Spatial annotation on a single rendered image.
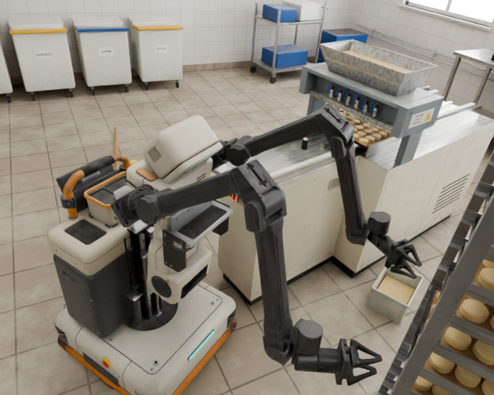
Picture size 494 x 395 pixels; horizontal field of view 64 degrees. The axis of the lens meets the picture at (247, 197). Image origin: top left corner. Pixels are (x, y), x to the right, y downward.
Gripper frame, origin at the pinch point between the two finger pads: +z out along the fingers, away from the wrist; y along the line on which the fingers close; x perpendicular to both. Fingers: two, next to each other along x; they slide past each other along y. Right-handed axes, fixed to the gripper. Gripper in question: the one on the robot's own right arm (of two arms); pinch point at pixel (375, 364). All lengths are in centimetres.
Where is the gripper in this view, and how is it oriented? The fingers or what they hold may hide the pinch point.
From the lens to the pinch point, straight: 110.3
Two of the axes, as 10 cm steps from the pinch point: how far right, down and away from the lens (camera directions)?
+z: 10.0, 0.8, -0.1
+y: -0.6, 8.2, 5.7
